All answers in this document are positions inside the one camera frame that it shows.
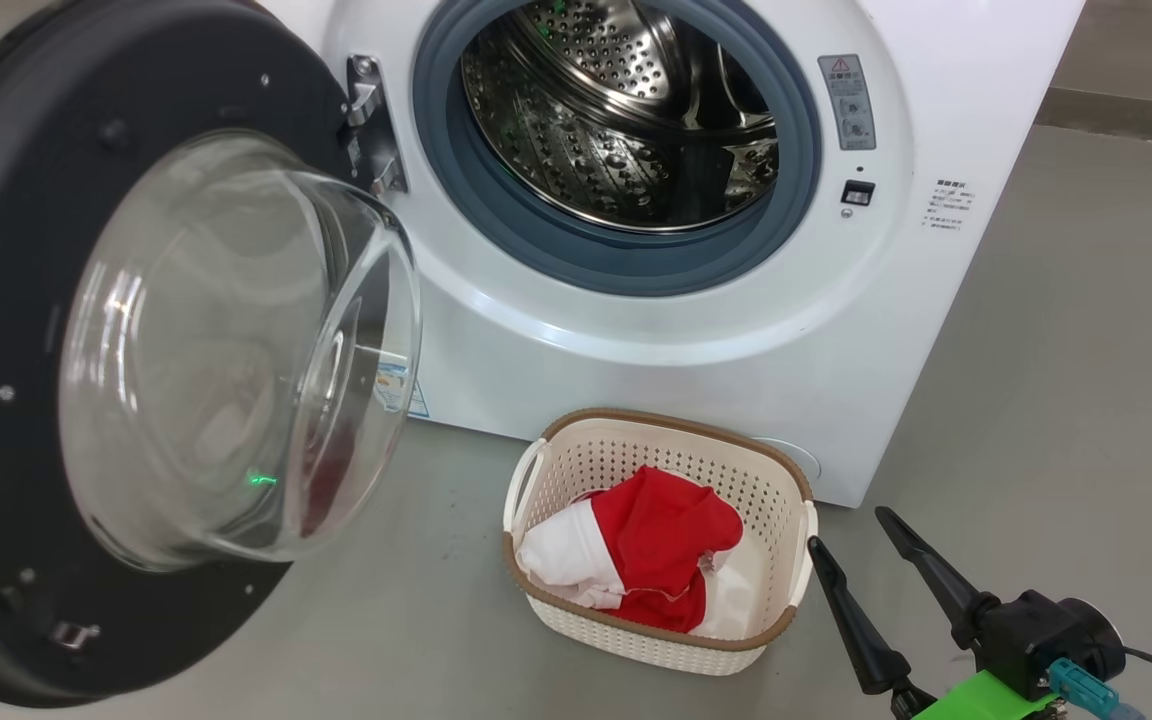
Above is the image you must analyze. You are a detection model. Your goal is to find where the blue energy label sticker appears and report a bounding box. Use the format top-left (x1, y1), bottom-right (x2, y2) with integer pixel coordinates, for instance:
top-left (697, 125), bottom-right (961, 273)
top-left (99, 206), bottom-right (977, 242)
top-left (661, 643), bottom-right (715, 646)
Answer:
top-left (373, 350), bottom-right (429, 419)

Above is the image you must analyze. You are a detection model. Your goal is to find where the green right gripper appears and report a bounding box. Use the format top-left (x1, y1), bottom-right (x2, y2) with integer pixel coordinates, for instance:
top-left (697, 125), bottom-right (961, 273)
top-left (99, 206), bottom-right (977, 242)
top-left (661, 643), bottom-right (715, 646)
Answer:
top-left (807, 505), bottom-right (1069, 720)

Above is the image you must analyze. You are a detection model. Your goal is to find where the grey rubber door gasket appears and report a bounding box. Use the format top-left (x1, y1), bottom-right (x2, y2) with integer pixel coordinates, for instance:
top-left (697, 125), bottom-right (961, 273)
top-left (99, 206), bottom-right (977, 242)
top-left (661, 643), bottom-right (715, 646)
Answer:
top-left (412, 0), bottom-right (824, 298)

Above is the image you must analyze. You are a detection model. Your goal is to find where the grey warning label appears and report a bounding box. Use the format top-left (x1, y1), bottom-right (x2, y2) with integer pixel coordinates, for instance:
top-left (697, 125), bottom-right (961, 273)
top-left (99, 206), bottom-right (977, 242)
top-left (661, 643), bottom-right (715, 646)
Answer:
top-left (818, 54), bottom-right (877, 152)

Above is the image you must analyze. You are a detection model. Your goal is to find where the teal cable connector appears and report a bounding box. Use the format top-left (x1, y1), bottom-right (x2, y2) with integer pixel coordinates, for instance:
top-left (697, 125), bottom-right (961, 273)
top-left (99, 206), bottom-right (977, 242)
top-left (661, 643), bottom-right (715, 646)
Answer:
top-left (1048, 657), bottom-right (1149, 720)

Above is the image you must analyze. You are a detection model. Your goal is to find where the red and white garment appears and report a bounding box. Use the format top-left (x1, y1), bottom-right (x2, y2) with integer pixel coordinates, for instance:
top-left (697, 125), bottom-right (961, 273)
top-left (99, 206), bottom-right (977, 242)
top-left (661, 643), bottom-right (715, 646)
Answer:
top-left (516, 465), bottom-right (767, 641)

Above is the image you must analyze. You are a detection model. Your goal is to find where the metal door hinge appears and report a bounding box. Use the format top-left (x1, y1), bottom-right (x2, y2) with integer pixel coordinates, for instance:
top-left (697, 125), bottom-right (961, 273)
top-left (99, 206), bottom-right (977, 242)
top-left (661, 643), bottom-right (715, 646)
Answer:
top-left (341, 55), bottom-right (409, 196)

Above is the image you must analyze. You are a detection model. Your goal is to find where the cream laundry basket brown rim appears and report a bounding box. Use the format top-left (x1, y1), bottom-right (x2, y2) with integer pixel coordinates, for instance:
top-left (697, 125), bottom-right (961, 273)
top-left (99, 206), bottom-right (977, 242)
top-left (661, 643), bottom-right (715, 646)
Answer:
top-left (502, 408), bottom-right (819, 677)

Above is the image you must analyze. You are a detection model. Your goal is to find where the white washing machine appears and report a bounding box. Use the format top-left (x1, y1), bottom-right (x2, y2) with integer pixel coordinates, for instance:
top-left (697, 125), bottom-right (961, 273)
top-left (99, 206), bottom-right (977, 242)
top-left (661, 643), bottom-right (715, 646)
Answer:
top-left (256, 0), bottom-right (1087, 509)

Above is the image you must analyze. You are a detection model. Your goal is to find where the round white filter cover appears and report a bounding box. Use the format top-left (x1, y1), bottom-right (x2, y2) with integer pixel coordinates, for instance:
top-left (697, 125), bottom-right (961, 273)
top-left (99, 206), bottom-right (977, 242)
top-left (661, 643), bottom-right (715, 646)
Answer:
top-left (751, 437), bottom-right (822, 481)

